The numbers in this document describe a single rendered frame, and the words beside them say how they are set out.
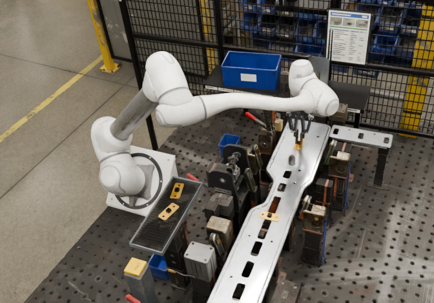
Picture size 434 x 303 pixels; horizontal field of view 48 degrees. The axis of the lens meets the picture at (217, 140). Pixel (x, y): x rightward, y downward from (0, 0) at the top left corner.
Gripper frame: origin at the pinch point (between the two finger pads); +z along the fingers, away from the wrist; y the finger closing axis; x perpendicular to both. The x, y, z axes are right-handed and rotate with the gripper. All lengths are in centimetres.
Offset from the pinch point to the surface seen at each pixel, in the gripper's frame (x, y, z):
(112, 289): -84, -62, 36
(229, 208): -52, -16, 0
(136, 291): -99, -33, 0
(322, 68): 26.6, 3.8, -22.6
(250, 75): 36, -36, -6
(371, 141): 12.4, 32.1, 5.3
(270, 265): -70, 8, 5
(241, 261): -72, -3, 5
